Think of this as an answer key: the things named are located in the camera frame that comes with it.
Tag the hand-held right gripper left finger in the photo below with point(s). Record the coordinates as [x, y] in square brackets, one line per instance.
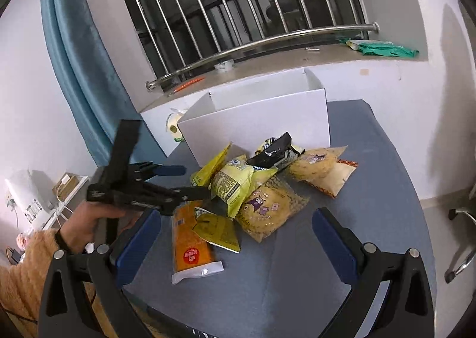
[137, 247]

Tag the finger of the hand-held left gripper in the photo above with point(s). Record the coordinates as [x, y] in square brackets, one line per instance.
[186, 195]
[167, 170]

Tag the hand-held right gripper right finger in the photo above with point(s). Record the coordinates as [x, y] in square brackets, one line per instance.
[334, 248]

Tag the tall yellow snack packet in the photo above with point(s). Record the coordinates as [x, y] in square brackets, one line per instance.
[208, 170]

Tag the small yellow snack packet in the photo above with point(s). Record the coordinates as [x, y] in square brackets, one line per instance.
[215, 230]

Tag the orange snack packet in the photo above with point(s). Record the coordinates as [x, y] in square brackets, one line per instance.
[187, 245]

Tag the yellow-green snack packet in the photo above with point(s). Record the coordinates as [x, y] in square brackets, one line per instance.
[238, 182]

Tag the tan cookie packet purple figure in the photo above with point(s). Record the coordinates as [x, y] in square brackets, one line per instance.
[267, 215]

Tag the tan cookie packet orange edge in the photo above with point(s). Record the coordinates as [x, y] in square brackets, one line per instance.
[319, 167]

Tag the black snack packet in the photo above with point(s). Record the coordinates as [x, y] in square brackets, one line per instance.
[273, 150]

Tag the white cardboard box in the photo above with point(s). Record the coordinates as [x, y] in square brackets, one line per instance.
[260, 118]

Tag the person's left forearm fuzzy sleeve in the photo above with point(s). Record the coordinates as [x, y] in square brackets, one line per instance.
[26, 275]

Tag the person's left hand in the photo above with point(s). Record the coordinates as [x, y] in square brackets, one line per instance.
[80, 228]

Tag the tape roll with green edge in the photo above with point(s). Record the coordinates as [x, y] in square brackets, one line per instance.
[173, 129]

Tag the small brown cardboard box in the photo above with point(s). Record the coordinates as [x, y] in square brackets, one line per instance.
[68, 183]

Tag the grey fabric table cover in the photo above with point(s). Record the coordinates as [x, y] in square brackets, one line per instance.
[372, 182]

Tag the white appliance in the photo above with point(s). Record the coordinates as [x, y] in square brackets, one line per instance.
[29, 193]

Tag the orange pen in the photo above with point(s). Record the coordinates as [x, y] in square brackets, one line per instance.
[189, 83]

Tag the pink small object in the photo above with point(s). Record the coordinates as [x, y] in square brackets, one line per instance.
[21, 241]

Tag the clear tape roll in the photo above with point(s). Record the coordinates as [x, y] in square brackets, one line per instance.
[225, 66]

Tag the blue curtain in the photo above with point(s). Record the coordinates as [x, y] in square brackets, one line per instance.
[74, 55]

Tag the office chair base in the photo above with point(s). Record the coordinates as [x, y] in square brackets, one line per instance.
[465, 213]

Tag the beige windowsill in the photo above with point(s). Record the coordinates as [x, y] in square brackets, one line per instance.
[279, 59]

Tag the metal window grille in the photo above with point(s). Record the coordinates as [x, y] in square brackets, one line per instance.
[260, 42]

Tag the green plastic bag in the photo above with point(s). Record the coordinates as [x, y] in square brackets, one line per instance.
[386, 50]

